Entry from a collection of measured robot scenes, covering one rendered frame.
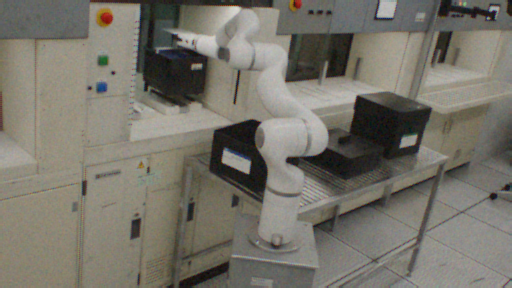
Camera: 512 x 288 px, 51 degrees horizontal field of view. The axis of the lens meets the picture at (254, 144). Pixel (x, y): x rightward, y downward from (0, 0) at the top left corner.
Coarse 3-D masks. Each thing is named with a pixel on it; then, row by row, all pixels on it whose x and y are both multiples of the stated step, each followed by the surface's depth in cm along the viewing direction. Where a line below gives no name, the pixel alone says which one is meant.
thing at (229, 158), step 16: (224, 128) 222; (240, 128) 232; (256, 128) 238; (224, 144) 215; (240, 144) 210; (224, 160) 216; (240, 160) 211; (256, 160) 207; (288, 160) 219; (240, 176) 213; (256, 176) 208
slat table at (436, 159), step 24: (192, 168) 232; (312, 168) 240; (384, 168) 253; (408, 168) 258; (240, 192) 208; (312, 192) 217; (336, 192) 220; (360, 192) 226; (432, 192) 289; (336, 216) 340; (384, 264) 275
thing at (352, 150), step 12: (336, 132) 260; (336, 144) 244; (348, 144) 247; (360, 144) 249; (372, 144) 252; (312, 156) 245; (324, 156) 240; (336, 156) 236; (348, 156) 232; (360, 156) 236; (372, 156) 244; (324, 168) 241; (336, 168) 237; (348, 168) 233; (360, 168) 240; (372, 168) 248
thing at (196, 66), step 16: (176, 32) 239; (192, 32) 245; (144, 48) 245; (160, 48) 240; (176, 48) 246; (144, 64) 249; (160, 64) 240; (176, 64) 237; (192, 64) 244; (144, 80) 251; (160, 80) 242; (176, 80) 240; (192, 80) 247; (160, 96) 252
